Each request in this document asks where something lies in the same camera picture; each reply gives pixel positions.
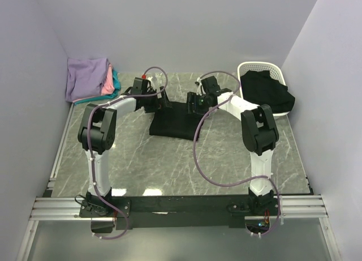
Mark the white perforated laundry basket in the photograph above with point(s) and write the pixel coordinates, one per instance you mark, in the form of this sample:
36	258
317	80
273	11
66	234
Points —
275	73

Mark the folded lavender t-shirt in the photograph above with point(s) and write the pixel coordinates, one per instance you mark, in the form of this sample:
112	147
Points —
86	78

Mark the folded teal t-shirt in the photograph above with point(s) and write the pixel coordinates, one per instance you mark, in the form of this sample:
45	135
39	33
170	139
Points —
115	93

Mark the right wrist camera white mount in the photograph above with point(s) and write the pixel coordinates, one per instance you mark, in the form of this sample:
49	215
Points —
200	90

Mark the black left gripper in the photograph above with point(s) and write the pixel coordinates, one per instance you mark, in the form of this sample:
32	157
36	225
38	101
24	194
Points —
161	103

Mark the folded pink t-shirt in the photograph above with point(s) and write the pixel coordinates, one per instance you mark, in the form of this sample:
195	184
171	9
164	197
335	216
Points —
107	88

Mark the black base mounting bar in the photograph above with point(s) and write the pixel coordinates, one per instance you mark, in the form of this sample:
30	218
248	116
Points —
130	212

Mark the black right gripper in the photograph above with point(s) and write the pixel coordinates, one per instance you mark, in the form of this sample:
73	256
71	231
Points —
192	98

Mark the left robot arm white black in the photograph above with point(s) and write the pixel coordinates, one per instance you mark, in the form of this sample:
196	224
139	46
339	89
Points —
97	134

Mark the aluminium extrusion rail frame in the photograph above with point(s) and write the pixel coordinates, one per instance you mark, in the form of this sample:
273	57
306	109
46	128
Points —
144	165

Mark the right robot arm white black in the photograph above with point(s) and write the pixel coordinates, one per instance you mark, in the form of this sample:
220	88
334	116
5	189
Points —
259	135

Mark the black t-shirt in basket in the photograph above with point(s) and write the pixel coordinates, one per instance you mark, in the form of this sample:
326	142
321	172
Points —
260	88

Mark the black t-shirt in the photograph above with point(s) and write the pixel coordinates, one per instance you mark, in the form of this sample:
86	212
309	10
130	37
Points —
176	121
260	88

